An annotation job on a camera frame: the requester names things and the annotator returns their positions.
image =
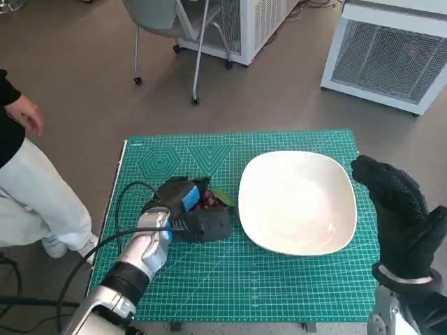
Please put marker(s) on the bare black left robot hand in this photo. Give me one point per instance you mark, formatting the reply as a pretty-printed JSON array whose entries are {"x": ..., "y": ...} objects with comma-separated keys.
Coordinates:
[{"x": 176, "y": 193}]

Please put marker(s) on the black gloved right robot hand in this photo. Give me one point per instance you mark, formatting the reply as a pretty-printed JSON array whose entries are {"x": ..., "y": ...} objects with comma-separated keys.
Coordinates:
[{"x": 401, "y": 216}]

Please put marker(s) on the red toy grape bunch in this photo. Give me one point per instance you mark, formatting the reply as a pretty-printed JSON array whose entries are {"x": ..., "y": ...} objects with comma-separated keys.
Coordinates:
[{"x": 209, "y": 199}]

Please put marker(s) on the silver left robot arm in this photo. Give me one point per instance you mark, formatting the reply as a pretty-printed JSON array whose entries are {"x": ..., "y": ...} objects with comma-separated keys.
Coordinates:
[{"x": 139, "y": 258}]

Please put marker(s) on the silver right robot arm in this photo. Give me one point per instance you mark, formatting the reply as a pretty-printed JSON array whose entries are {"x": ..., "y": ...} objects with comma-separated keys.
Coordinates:
[{"x": 387, "y": 307}]

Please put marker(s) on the white square plate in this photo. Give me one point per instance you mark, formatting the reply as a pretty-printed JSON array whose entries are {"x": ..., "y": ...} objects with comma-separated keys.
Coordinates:
[{"x": 297, "y": 206}]

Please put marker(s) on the green cutting mat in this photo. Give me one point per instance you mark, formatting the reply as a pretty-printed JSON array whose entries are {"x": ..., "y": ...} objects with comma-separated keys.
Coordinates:
[{"x": 244, "y": 279}]

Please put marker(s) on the person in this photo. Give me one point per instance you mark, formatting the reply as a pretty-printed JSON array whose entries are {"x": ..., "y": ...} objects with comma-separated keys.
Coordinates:
[{"x": 35, "y": 195}]

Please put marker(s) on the white mesh cabinet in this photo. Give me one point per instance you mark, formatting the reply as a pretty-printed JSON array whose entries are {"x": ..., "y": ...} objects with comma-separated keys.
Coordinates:
[
  {"x": 255, "y": 24},
  {"x": 384, "y": 56}
]

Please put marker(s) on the grey office chair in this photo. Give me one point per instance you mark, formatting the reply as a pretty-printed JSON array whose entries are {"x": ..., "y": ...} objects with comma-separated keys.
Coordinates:
[{"x": 157, "y": 17}]

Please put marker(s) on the silver metal stand base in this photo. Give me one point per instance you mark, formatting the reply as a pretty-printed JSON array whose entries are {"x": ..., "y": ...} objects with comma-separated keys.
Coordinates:
[{"x": 10, "y": 5}]

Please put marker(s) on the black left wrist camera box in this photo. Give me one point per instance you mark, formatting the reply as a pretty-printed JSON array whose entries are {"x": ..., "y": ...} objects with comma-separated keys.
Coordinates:
[{"x": 209, "y": 225}]

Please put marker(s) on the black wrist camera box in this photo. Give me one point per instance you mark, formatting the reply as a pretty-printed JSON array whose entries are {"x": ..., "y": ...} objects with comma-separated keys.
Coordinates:
[
  {"x": 427, "y": 314},
  {"x": 209, "y": 225}
]

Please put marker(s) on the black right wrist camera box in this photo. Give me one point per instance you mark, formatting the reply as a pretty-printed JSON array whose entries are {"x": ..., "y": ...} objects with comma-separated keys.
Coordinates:
[{"x": 427, "y": 314}]

